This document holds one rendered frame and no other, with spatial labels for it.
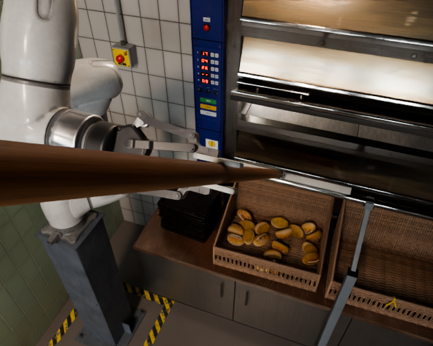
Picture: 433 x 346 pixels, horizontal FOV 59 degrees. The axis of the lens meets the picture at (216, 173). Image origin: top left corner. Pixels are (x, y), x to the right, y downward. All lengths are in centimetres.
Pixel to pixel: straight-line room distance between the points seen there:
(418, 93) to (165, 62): 117
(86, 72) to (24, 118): 58
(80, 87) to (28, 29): 57
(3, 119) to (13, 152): 49
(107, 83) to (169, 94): 94
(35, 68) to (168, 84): 148
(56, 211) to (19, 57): 110
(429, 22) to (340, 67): 36
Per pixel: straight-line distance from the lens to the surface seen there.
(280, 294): 206
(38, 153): 20
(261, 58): 183
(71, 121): 62
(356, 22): 169
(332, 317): 203
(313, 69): 180
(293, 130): 199
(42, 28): 64
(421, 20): 171
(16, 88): 65
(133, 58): 207
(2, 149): 18
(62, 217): 170
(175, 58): 199
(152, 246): 221
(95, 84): 120
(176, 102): 212
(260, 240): 215
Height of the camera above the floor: 233
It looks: 43 degrees down
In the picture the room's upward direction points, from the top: straight up
